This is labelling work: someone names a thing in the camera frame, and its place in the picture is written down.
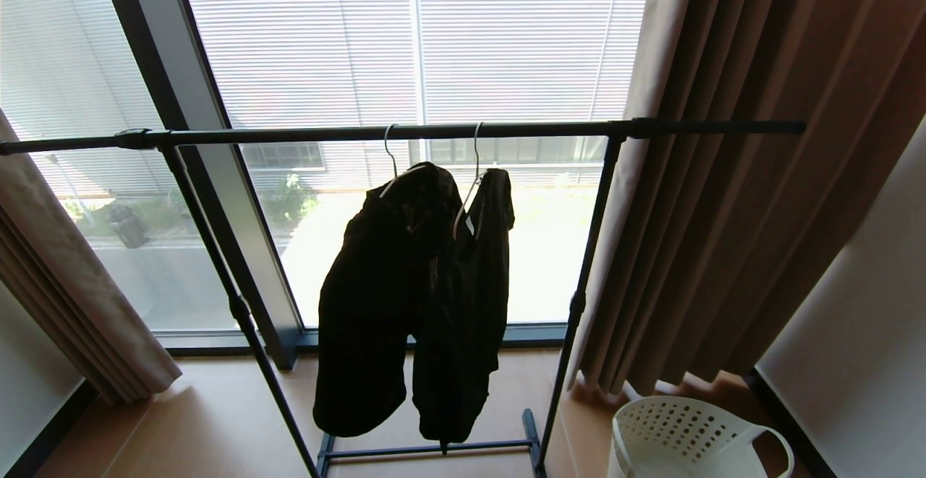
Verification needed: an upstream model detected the brown curtain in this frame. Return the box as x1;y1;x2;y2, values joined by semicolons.
0;111;183;405
568;0;926;398

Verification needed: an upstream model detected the white laundry basket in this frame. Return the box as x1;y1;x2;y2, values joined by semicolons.
606;395;795;478

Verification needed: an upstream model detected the black garment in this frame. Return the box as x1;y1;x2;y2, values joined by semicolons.
313;162;464;439
411;167;516;456

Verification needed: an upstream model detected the black clothes rack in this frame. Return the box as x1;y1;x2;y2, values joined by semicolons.
0;118;807;478

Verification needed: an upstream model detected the window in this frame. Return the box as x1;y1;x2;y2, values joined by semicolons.
0;0;659;356

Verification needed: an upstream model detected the pink clothes hanger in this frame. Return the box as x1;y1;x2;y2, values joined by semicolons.
452;121;489;240
378;124;429;200

